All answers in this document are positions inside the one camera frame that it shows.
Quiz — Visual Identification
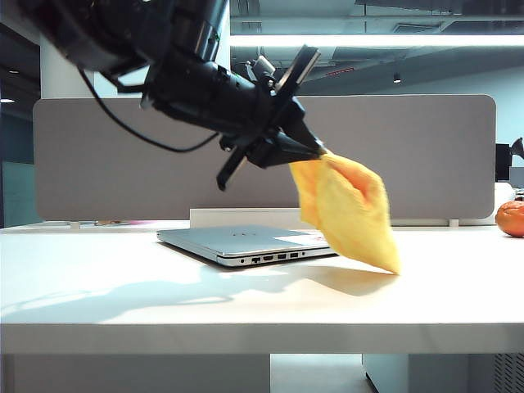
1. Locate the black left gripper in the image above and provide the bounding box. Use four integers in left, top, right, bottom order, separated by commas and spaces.
215, 43, 328, 192

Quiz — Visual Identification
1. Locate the yellow microfibre rag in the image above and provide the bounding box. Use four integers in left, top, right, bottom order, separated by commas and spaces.
288, 149, 403, 274

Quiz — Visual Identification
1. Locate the silver closed laptop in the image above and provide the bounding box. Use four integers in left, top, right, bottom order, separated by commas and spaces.
156, 224, 341, 268

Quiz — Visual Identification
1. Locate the white ceiling light strip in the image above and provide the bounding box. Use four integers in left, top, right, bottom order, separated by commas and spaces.
228, 34, 524, 47

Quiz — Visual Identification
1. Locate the grey felt desk divider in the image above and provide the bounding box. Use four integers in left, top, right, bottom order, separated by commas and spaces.
33, 94, 497, 222

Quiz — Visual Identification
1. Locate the white desktop device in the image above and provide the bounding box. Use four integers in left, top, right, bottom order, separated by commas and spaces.
494, 182, 524, 204

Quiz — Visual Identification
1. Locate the orange tangerine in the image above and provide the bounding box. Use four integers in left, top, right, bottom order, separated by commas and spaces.
495, 201, 524, 237

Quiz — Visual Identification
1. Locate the white desk leg panel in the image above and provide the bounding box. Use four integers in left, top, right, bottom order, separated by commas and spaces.
11, 354, 271, 393

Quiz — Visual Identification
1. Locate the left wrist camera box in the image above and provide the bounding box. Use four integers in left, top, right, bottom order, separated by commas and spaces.
245, 56, 278, 89

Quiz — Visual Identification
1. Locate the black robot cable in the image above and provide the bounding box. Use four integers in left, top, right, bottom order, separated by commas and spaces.
77, 67, 222, 152

